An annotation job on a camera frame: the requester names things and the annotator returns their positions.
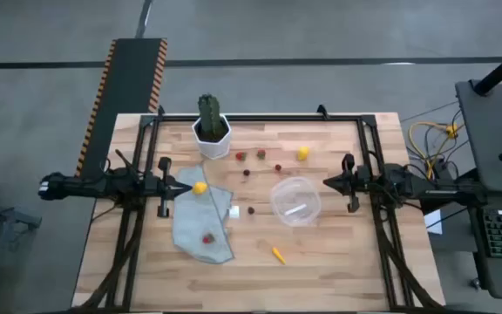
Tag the clear plastic tupperware container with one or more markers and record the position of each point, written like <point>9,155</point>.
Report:
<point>295,200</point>

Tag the small caster wheel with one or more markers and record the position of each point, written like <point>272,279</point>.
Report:
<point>475,283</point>

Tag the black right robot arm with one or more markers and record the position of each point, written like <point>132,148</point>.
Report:
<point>408,183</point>

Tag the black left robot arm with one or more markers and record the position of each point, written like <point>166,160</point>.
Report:
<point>81,185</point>

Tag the red strawberry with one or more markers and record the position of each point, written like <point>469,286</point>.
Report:
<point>261,153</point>
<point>208,238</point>
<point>241,155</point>

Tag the yellow lemon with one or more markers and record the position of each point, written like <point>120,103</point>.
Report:
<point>199,188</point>
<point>303,153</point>

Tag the white paper sheet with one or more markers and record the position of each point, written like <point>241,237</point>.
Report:
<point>433,221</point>

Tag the dark cherry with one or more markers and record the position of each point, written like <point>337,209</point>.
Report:
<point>251,210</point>
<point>246,172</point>

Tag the white hexagonal plant pot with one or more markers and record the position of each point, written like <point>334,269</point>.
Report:
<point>212,148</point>

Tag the green cactus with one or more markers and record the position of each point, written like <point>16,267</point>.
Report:
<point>209,113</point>

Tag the black pole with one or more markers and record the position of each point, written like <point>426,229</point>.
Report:
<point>499,70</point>

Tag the dark grey cart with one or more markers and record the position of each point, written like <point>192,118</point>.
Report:
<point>495,279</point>

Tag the grey knitted cloth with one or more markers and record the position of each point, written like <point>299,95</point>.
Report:
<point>190,227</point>

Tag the grey desk top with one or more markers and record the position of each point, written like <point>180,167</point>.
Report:
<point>486,131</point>

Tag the black aluminium frame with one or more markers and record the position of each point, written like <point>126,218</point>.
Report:
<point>255,118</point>

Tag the red cherry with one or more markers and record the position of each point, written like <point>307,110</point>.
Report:
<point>278,167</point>

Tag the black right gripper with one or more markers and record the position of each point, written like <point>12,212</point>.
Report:
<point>355,183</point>

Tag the black mat with hazard stripes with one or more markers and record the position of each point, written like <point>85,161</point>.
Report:
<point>133,74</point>

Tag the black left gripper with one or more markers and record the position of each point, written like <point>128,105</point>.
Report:
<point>163,187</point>

